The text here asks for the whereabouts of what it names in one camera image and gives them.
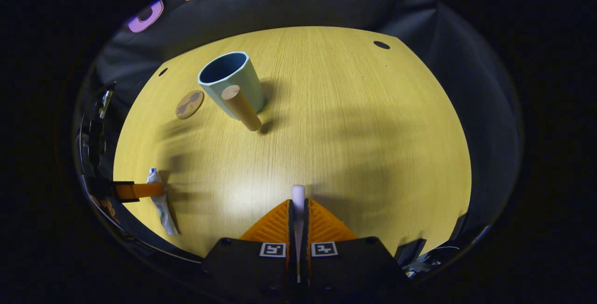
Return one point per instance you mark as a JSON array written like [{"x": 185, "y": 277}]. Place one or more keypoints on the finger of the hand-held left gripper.
[{"x": 140, "y": 190}]

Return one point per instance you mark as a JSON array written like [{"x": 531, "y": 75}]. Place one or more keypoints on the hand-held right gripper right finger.
[{"x": 345, "y": 262}]

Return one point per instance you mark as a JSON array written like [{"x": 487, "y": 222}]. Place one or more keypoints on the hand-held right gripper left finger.
[{"x": 261, "y": 262}]

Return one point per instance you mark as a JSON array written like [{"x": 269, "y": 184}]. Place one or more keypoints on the white toothpaste tube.
[{"x": 162, "y": 206}]

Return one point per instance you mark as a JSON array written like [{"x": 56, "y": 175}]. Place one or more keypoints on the white toothbrush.
[{"x": 298, "y": 194}]

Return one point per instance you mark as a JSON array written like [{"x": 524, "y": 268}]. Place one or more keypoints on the round wooden coaster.
[{"x": 190, "y": 104}]

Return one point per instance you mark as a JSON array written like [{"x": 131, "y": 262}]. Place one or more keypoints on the wooden desktop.
[{"x": 350, "y": 131}]

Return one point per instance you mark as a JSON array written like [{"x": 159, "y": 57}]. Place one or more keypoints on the black backdrop cloth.
[{"x": 289, "y": 5}]

